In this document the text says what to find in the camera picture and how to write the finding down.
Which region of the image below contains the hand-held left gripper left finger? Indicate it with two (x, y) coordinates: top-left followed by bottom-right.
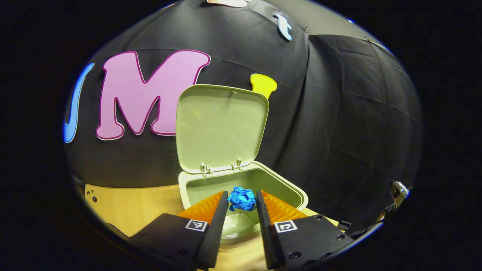
(128, 190), (229, 269)

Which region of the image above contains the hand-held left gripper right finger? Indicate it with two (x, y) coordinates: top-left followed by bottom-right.
(256, 190), (354, 269)

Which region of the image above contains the blue paper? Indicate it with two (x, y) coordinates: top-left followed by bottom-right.
(227, 186), (257, 212)

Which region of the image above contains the green desktop garbage bin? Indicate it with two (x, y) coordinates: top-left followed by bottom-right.
(175, 84), (308, 245)

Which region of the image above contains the wooden desktop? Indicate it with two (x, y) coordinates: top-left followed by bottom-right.
(84, 184), (339, 271)

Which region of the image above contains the black backdrop cloth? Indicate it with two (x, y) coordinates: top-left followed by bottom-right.
(62, 0), (424, 234)

